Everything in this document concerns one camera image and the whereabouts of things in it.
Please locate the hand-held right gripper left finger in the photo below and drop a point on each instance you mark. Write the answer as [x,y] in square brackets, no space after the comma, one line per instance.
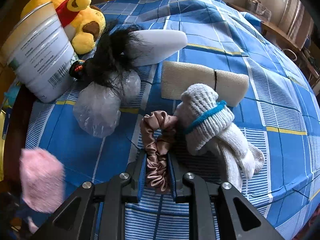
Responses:
[142,173]

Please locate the beige curtain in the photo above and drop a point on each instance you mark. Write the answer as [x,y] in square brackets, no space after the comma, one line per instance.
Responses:
[293,15]

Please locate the clear plastic bag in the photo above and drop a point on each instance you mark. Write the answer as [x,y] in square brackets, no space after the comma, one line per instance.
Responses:
[97,112]

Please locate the clear acrylic organizer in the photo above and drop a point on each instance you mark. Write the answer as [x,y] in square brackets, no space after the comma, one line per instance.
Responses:
[258,6]

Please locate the yellow bear plush toy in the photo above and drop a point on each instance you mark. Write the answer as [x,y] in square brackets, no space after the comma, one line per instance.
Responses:
[85,22]

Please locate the brown satin scrunchie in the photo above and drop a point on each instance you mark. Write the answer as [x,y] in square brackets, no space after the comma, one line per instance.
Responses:
[155,170]

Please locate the white knit socks blue band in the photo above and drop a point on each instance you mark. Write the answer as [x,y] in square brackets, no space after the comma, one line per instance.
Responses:
[207,120]

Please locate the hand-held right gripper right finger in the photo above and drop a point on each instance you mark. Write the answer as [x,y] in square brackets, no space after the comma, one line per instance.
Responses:
[173,175]

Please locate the white rectangular box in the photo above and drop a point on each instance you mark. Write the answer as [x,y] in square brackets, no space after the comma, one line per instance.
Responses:
[162,42]

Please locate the black braid with coloured beads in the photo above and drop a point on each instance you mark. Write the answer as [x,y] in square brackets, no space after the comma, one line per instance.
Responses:
[76,68]

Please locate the wooden bed frame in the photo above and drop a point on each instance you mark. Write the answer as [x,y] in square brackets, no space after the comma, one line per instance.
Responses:
[17,130]

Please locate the white tape roll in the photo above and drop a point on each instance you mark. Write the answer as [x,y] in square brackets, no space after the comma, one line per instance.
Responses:
[289,55]

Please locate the wooden desk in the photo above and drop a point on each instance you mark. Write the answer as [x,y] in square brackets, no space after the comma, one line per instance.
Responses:
[280,33]

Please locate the blue checked bedsheet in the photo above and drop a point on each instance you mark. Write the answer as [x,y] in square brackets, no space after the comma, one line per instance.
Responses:
[225,42]

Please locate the beige bandage roll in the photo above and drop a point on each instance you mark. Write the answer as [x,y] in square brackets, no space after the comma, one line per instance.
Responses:
[190,77]

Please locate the white plastic bucket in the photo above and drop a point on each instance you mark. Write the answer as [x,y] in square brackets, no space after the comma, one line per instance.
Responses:
[37,55]

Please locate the black hair wig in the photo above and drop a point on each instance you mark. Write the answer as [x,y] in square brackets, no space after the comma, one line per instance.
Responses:
[107,62]

